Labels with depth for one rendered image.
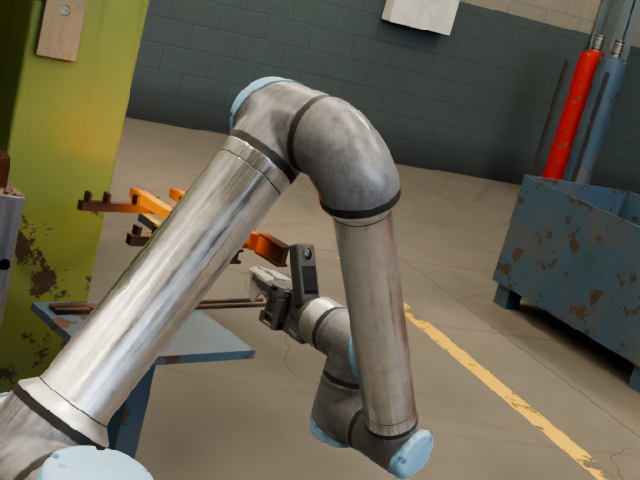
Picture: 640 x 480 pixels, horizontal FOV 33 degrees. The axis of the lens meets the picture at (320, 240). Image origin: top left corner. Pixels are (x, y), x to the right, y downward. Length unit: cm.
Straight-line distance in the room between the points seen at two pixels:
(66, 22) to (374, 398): 116
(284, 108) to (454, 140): 831
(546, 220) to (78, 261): 347
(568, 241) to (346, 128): 414
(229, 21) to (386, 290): 720
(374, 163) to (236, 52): 732
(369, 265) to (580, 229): 400
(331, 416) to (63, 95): 103
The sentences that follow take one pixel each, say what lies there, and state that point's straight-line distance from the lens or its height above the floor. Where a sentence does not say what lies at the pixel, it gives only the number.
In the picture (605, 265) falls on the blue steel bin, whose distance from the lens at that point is 535.
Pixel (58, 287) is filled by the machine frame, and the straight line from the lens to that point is 262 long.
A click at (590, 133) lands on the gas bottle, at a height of 75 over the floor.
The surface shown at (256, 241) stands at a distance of 224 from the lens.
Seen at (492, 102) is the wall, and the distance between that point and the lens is 989.
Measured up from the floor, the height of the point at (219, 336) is 68.
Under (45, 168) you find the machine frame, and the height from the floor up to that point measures 93.
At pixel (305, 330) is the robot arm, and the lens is 189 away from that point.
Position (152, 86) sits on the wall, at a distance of 859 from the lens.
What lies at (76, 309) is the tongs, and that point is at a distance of 238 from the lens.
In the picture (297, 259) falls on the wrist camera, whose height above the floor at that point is 101.
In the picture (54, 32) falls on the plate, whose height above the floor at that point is 124.
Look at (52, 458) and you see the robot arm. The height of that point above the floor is 87.
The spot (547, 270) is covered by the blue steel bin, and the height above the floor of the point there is 31.
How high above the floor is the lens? 152
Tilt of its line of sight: 14 degrees down
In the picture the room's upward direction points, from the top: 15 degrees clockwise
